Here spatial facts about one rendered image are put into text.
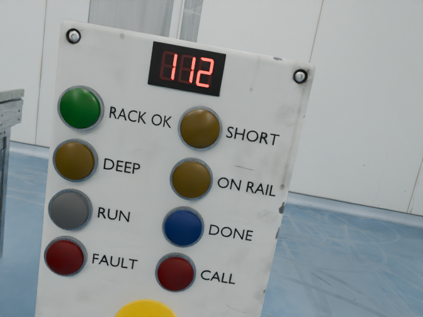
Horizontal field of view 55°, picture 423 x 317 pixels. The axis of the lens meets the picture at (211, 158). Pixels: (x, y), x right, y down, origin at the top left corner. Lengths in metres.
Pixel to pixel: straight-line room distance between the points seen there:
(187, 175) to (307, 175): 3.59
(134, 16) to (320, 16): 3.47
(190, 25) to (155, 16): 1.10
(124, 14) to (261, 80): 0.13
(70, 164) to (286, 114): 0.15
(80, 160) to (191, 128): 0.08
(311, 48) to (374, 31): 0.54
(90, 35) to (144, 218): 0.13
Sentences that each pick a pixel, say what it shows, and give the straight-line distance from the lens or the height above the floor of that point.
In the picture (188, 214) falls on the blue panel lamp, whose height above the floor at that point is 0.99.
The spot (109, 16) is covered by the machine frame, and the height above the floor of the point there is 1.11.
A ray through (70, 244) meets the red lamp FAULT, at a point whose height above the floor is 0.95.
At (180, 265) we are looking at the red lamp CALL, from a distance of 0.30.
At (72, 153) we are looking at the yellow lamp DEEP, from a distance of 0.29.
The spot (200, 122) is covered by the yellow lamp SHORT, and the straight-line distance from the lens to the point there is 0.27.
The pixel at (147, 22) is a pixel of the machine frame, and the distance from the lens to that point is 0.34.
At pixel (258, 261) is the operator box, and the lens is 0.31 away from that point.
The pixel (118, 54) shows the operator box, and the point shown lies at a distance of 0.28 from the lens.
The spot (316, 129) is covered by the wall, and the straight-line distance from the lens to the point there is 3.79.
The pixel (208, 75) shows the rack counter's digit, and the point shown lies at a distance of 0.27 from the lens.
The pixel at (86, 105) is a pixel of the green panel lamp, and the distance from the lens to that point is 0.28.
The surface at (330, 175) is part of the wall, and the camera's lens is 3.90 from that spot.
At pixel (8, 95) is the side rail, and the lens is 1.76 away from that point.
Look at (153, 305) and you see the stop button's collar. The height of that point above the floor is 0.91.
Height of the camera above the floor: 1.09
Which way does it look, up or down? 12 degrees down
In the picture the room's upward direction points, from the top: 10 degrees clockwise
